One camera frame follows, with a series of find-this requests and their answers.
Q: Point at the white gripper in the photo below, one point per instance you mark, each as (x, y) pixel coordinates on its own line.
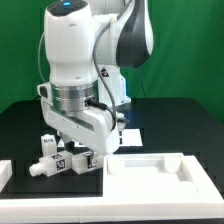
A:
(94, 128)

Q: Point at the white square tabletop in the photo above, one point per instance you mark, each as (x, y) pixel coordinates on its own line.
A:
(159, 177)

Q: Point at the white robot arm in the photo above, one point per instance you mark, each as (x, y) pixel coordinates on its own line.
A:
(81, 38)

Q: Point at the white marker sheet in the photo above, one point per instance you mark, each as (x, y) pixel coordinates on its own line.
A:
(130, 138)

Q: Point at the white block left edge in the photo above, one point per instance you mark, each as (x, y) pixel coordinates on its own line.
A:
(5, 173)

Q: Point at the white L-shaped fence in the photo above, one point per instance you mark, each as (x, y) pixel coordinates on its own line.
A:
(101, 209)

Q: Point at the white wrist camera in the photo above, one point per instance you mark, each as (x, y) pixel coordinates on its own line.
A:
(44, 90)

